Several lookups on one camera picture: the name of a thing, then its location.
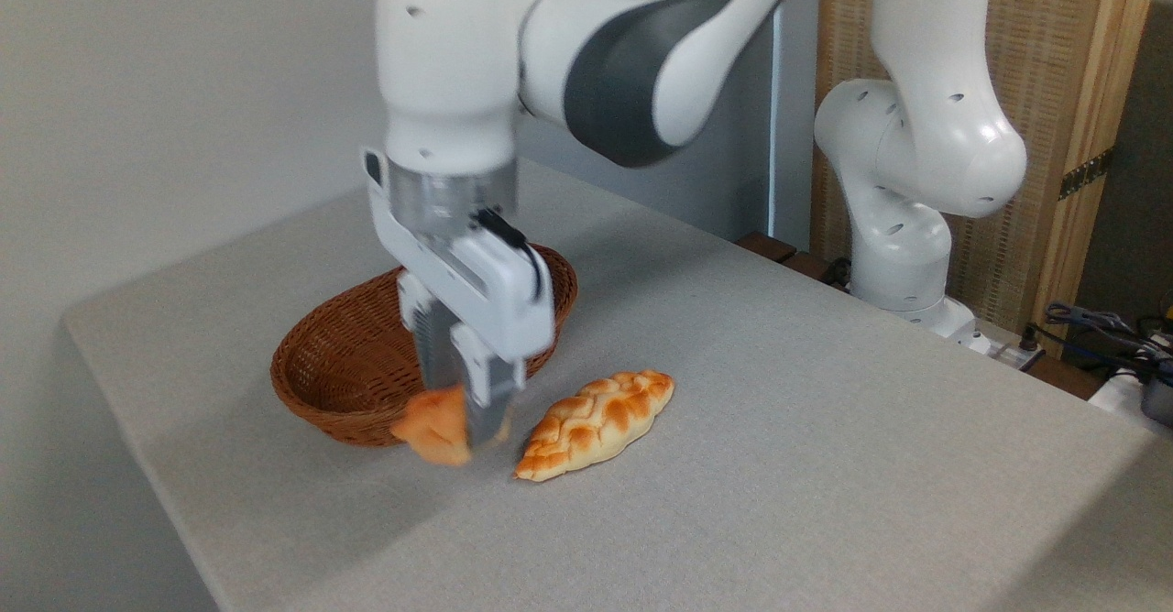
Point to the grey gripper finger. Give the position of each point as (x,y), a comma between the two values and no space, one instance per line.
(490,392)
(438,346)

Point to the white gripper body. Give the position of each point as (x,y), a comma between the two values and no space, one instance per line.
(486,291)

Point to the round orange bread bun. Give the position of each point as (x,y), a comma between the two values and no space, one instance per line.
(435,429)

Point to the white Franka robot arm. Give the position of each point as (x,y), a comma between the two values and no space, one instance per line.
(916,136)

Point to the brown wicker basket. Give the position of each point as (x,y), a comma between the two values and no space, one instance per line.
(339,365)

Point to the long braided bread loaf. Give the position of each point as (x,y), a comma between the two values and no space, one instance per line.
(596,424)

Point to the dark wooden bench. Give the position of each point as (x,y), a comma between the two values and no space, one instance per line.
(788,259)

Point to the brass screen hinge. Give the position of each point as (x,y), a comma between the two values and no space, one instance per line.
(1086,174)

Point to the wooden woven folding screen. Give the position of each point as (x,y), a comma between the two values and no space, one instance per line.
(1054,53)

